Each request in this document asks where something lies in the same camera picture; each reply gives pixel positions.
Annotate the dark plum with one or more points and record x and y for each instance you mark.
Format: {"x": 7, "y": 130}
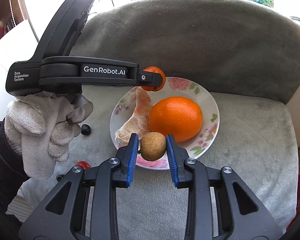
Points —
{"x": 85, "y": 129}

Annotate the grey blanket backrest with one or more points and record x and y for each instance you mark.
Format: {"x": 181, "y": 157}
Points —
{"x": 227, "y": 46}

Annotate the peeled pomelo segment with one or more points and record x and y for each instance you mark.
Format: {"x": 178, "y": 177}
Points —
{"x": 138, "y": 123}

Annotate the floral white plate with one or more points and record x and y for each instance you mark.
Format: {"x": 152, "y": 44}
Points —
{"x": 174, "y": 86}

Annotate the left white gloved hand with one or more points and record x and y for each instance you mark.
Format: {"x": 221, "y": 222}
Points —
{"x": 40, "y": 127}

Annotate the red cherry tomato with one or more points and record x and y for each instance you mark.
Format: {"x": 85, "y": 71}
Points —
{"x": 83, "y": 164}

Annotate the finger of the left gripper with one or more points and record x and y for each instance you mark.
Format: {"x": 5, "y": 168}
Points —
{"x": 150, "y": 79}

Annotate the large orange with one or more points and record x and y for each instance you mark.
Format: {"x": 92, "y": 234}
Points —
{"x": 178, "y": 116}

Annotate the left black sleeve forearm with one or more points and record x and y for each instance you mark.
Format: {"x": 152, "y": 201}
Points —
{"x": 12, "y": 174}

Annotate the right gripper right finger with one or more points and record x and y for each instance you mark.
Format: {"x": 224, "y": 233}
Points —
{"x": 220, "y": 204}

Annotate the brown longan fruit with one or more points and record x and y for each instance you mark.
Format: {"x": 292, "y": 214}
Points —
{"x": 153, "y": 146}

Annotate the small tangerine with stem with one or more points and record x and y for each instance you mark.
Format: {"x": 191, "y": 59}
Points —
{"x": 155, "y": 70}

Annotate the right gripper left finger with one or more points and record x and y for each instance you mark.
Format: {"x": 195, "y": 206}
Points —
{"x": 83, "y": 203}

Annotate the white cabinet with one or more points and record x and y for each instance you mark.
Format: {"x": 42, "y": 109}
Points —
{"x": 18, "y": 44}

